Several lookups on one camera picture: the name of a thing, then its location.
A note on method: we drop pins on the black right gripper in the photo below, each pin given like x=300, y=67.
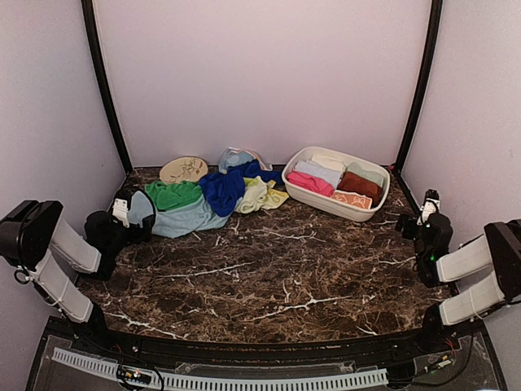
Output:
x=408, y=233

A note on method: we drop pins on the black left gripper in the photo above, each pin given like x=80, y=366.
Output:
x=145, y=230

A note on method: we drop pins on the large pale blue towel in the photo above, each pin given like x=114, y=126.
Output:
x=312, y=168

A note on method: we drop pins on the pink towel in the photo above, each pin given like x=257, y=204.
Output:
x=311, y=183

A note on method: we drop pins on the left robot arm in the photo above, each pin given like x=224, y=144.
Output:
x=36, y=238

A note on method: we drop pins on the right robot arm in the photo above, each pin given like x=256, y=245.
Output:
x=483, y=274

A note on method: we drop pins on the orange patterned rolled towel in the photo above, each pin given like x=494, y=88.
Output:
x=354, y=199

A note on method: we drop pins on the brown rolled towel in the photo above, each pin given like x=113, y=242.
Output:
x=352, y=182

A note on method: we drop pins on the white plastic basin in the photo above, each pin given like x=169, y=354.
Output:
x=327, y=204

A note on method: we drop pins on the grey-blue towel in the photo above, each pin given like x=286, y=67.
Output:
x=198, y=216

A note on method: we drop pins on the beige bird-painted plate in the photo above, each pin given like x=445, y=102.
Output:
x=183, y=169

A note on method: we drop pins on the white rolled towel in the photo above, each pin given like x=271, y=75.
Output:
x=328, y=162

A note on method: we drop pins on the royal blue towel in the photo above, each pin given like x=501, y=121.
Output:
x=223, y=191

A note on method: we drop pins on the light blue dotted towel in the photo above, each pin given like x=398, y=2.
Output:
x=232, y=157

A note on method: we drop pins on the pale yellow patterned towel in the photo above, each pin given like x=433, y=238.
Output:
x=260, y=195

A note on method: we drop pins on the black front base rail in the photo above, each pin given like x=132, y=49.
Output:
x=392, y=350

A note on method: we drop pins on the white slotted cable duct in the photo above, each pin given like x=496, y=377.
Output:
x=207, y=377

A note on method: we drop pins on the black right frame post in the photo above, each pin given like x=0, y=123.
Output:
x=422, y=82

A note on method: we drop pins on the black frame post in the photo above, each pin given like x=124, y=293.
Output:
x=422, y=82
x=96, y=54

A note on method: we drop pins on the black left frame post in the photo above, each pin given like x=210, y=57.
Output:
x=96, y=54

